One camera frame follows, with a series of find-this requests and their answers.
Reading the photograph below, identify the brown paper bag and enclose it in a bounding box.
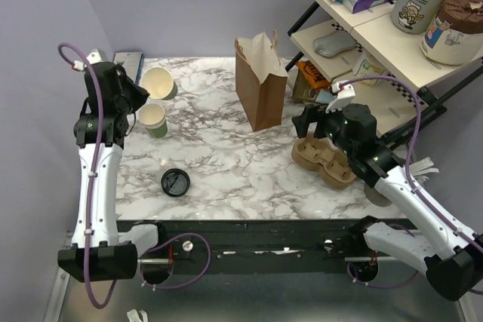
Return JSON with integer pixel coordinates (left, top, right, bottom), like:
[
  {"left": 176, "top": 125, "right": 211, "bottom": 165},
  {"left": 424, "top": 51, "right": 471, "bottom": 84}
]
[{"left": 235, "top": 31, "right": 288, "bottom": 132}]

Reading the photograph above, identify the white printed mug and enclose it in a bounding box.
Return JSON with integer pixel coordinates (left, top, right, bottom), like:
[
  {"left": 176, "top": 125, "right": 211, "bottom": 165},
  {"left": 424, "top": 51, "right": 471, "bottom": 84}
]
[{"left": 352, "top": 49, "right": 389, "bottom": 78}]

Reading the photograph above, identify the black plastic cup lid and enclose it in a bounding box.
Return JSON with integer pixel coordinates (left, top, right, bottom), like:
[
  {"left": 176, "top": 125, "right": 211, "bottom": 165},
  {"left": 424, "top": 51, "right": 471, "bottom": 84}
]
[{"left": 160, "top": 168, "right": 191, "bottom": 198}]

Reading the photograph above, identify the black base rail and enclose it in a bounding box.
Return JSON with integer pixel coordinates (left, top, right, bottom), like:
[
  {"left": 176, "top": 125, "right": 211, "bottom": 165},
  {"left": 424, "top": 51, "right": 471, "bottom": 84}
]
[{"left": 116, "top": 218, "right": 423, "bottom": 276}]

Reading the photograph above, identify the grey stone-shaped pouch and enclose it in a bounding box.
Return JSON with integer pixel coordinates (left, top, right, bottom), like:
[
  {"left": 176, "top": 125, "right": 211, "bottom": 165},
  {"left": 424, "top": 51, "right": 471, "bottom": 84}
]
[{"left": 312, "top": 30, "right": 357, "bottom": 58}]

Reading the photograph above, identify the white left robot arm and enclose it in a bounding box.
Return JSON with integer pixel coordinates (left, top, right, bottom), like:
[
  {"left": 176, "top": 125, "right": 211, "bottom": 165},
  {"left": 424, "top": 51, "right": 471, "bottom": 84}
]
[{"left": 57, "top": 61, "right": 168, "bottom": 282}]

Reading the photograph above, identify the white plastic scrap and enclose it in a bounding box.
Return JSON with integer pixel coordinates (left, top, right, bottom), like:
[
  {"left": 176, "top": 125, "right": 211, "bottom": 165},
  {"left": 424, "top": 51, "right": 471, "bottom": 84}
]
[{"left": 127, "top": 309, "right": 149, "bottom": 322}]

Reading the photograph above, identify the green paper cup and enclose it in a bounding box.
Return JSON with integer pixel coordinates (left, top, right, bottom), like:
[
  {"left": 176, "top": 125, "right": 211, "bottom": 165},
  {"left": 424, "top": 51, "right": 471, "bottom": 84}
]
[
  {"left": 140, "top": 67, "right": 177, "bottom": 100},
  {"left": 138, "top": 103, "right": 168, "bottom": 139}
]

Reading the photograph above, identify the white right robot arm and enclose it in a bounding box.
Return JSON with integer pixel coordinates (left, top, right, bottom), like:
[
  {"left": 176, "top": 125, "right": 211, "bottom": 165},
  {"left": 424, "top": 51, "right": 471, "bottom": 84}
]
[{"left": 292, "top": 103, "right": 482, "bottom": 301}]

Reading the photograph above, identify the beige black folding shelf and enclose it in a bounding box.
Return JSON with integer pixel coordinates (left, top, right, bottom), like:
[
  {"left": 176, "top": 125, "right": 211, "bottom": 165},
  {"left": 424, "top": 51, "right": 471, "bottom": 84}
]
[{"left": 286, "top": 0, "right": 482, "bottom": 148}]

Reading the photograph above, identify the brown cardboard cup carrier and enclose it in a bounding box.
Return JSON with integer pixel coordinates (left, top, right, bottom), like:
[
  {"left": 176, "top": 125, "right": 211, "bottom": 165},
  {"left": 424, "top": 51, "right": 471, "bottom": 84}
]
[{"left": 291, "top": 132, "right": 356, "bottom": 189}]

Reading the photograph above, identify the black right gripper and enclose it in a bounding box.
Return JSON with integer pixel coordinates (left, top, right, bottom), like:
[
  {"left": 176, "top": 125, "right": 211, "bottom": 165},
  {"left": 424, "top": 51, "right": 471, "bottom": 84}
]
[{"left": 291, "top": 98, "right": 355, "bottom": 157}]

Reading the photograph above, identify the blue razor package box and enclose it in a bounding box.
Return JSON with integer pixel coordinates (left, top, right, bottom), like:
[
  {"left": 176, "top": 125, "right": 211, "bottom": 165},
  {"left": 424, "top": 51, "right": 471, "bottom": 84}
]
[{"left": 113, "top": 51, "right": 144, "bottom": 79}]

